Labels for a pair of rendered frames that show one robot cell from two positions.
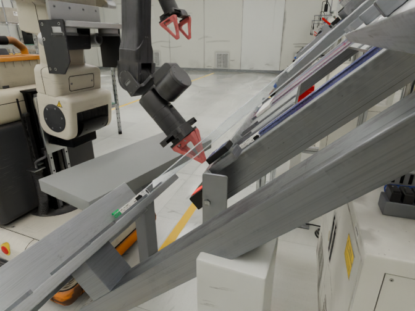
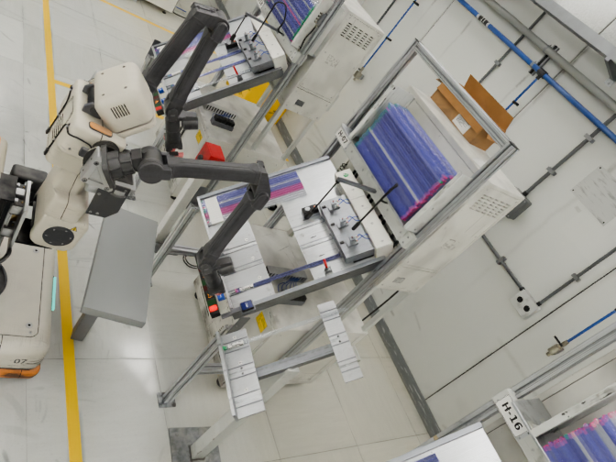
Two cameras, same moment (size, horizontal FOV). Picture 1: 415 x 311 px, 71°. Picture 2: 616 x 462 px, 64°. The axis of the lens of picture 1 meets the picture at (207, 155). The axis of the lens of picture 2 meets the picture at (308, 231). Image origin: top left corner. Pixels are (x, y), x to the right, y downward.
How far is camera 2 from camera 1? 1.84 m
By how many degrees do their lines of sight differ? 59
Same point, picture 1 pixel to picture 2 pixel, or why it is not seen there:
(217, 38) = not seen: outside the picture
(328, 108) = (292, 294)
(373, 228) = (277, 313)
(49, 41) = (104, 196)
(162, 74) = (225, 266)
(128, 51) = (214, 257)
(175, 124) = (219, 284)
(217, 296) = (287, 375)
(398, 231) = (284, 313)
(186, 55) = not seen: outside the picture
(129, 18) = (223, 243)
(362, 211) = not seen: hidden behind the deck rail
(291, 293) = (181, 318)
